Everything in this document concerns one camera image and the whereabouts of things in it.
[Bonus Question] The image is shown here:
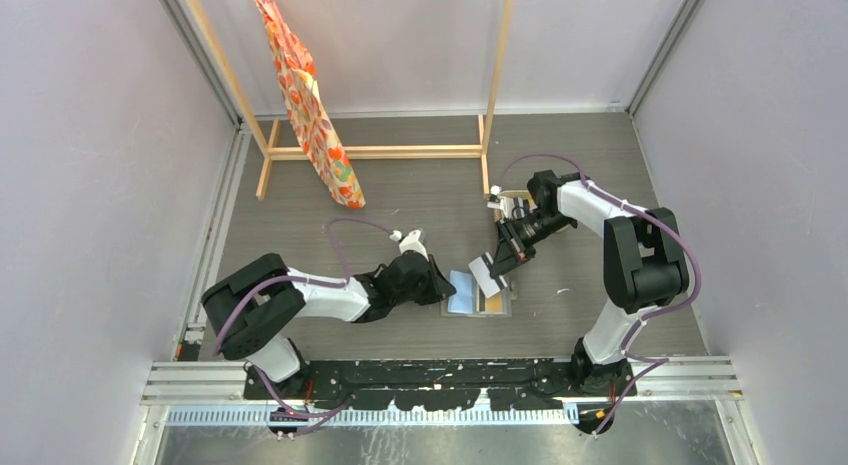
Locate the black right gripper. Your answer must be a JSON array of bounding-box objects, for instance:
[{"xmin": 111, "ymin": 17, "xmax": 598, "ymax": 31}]
[{"xmin": 491, "ymin": 210, "xmax": 574, "ymax": 279}]

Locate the grey card holder wallet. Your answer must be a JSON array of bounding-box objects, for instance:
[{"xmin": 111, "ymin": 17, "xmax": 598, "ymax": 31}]
[{"xmin": 441, "ymin": 270, "xmax": 517, "ymax": 318}]

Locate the gold card black stripe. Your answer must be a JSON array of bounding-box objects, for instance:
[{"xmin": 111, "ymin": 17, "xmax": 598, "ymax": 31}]
[{"xmin": 478, "ymin": 292, "xmax": 508, "ymax": 315}]

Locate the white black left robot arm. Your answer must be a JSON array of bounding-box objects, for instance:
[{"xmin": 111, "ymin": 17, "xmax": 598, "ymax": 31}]
[{"xmin": 201, "ymin": 251, "xmax": 456, "ymax": 399}]

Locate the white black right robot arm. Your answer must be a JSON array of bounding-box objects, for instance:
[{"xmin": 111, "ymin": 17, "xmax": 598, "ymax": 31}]
[{"xmin": 469, "ymin": 170, "xmax": 689, "ymax": 396}]

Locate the cream oval tray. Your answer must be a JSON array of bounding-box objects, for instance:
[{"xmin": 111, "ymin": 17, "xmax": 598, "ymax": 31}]
[{"xmin": 503, "ymin": 190, "xmax": 576, "ymax": 234}]

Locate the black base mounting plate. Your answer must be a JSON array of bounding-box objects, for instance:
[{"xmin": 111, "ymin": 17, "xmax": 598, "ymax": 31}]
[{"xmin": 244, "ymin": 358, "xmax": 634, "ymax": 411}]

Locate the floral fabric bag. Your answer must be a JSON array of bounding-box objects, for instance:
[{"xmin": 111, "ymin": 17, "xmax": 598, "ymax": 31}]
[{"xmin": 253, "ymin": 0, "xmax": 366, "ymax": 209}]

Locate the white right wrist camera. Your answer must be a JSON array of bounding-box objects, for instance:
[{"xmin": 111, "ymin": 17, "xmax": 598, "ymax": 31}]
[{"xmin": 486, "ymin": 185, "xmax": 514, "ymax": 221}]

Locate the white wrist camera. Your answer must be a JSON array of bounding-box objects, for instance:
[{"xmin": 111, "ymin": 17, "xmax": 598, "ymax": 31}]
[
  {"xmin": 486, "ymin": 185, "xmax": 514, "ymax": 221},
  {"xmin": 389, "ymin": 229, "xmax": 428, "ymax": 257}
]

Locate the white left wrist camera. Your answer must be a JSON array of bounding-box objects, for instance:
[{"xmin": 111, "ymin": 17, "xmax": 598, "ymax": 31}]
[{"xmin": 389, "ymin": 229, "xmax": 428, "ymax": 257}]

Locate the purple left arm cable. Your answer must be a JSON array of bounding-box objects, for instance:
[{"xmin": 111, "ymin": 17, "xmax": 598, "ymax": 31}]
[{"xmin": 210, "ymin": 216, "xmax": 402, "ymax": 438}]

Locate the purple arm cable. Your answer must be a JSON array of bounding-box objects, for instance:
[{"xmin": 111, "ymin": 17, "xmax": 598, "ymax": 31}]
[
  {"xmin": 210, "ymin": 216, "xmax": 402, "ymax": 438},
  {"xmin": 493, "ymin": 152, "xmax": 704, "ymax": 437}
]

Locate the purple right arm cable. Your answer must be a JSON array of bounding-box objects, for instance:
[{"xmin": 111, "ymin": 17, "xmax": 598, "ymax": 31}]
[{"xmin": 493, "ymin": 152, "xmax": 704, "ymax": 437}]

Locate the aluminium front rail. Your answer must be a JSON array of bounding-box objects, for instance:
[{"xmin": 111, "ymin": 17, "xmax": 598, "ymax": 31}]
[{"xmin": 141, "ymin": 356, "xmax": 744, "ymax": 410}]

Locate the wooden rack frame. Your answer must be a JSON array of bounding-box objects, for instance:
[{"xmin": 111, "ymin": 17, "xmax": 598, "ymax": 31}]
[{"xmin": 183, "ymin": 0, "xmax": 514, "ymax": 200}]

